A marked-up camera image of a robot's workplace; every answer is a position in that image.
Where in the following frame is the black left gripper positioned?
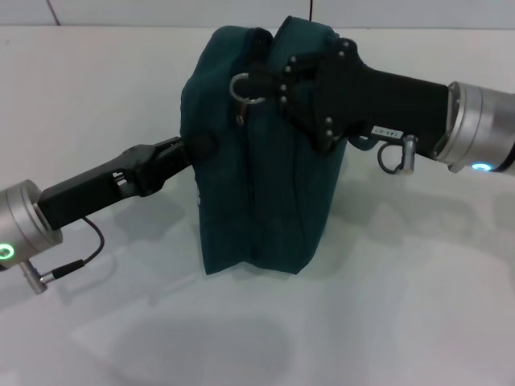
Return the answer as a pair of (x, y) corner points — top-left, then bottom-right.
(38, 134), (218, 232)

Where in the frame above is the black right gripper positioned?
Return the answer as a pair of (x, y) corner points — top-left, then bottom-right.
(248, 39), (450, 156)

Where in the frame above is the right gripper cable with plug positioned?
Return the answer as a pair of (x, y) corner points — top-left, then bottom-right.
(377, 135), (419, 176)

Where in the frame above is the dark teal insulated lunch bag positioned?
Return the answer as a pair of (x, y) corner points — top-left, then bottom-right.
(179, 15), (351, 277)

